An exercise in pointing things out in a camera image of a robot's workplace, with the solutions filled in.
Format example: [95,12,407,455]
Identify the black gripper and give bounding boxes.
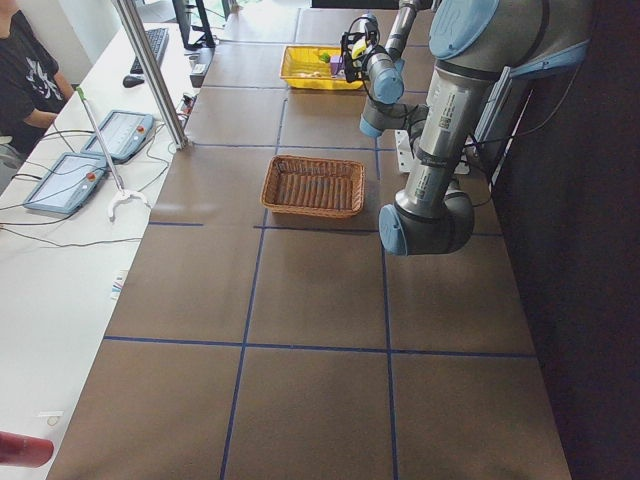
[341,32,374,83]

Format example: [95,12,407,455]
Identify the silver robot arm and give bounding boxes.
[340,1,433,140]
[379,1,594,256]

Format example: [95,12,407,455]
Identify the yellow plastic basket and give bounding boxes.
[280,45,362,91]

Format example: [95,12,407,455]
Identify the brown wicker basket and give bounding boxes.
[261,155,365,219]

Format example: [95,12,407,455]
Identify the purple cube block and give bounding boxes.
[329,55,345,78]

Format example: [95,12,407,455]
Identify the black keyboard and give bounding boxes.
[129,27,169,75]

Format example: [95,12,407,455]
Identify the black computer mouse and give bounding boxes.
[122,74,145,89]

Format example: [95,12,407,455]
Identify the far teach pendant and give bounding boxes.
[99,110,154,164]

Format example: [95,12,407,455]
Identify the teach pendant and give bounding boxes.
[23,153,107,214]
[99,110,154,164]

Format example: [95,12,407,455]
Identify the reacher grabber tool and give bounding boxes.
[75,87,150,222]

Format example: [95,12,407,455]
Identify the near teach pendant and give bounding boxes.
[23,153,107,214]

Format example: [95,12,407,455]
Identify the seated person in black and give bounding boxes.
[0,0,75,156]

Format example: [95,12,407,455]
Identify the red cylinder object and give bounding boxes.
[0,431,54,468]

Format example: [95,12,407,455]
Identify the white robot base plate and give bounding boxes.
[393,128,471,175]

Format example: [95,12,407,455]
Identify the aluminium frame post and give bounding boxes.
[114,0,188,150]

